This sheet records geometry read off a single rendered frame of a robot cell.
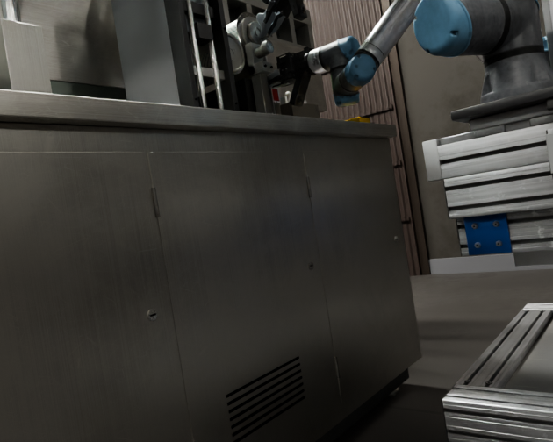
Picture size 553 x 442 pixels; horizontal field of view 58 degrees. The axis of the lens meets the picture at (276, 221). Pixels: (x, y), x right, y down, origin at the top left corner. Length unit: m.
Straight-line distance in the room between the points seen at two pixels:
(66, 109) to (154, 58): 0.68
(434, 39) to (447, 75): 2.99
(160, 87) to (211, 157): 0.46
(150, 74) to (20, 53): 0.38
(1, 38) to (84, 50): 0.45
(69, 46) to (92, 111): 0.80
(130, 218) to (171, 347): 0.25
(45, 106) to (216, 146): 0.38
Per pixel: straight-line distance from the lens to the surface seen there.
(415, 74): 4.15
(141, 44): 1.55
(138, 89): 1.55
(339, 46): 1.54
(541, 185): 1.11
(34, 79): 1.27
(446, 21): 1.05
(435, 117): 4.06
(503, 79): 1.13
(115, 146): 0.92
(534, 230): 1.16
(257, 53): 1.63
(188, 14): 1.36
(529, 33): 1.17
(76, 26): 1.71
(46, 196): 0.84
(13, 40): 1.28
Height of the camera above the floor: 0.67
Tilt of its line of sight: 1 degrees down
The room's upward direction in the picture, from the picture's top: 9 degrees counter-clockwise
